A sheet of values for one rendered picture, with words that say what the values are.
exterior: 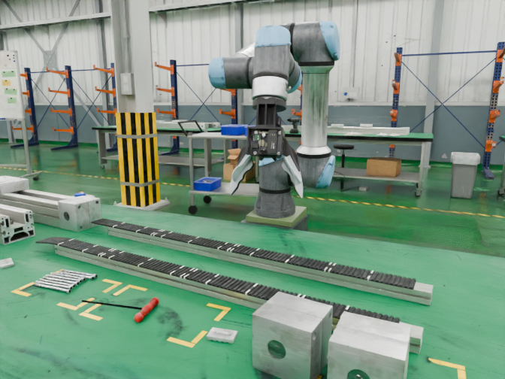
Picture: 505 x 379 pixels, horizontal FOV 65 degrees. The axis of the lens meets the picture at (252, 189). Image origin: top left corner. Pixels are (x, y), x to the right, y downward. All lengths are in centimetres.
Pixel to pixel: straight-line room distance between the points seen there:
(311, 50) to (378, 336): 90
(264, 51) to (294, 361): 58
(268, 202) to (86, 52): 1102
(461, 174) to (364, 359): 520
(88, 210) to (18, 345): 69
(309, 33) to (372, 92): 723
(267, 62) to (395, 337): 55
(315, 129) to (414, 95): 715
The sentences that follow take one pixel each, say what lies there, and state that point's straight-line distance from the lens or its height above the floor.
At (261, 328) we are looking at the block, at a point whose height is 86.
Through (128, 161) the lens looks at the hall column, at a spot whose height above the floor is 56.
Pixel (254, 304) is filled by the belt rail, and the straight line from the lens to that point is 85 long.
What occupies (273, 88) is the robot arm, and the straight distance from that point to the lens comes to 82.
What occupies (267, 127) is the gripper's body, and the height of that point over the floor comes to 115.
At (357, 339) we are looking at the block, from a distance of 61.
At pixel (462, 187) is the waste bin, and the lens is 577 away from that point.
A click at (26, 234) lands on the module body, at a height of 79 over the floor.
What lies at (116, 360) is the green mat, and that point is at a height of 78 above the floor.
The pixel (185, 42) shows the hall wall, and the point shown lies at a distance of 1017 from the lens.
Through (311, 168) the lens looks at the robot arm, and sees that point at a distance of 134.
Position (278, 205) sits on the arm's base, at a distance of 140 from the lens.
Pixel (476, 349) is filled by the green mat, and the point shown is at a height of 78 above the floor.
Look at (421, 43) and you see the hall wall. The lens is 853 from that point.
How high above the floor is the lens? 120
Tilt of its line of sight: 12 degrees down
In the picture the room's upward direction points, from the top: straight up
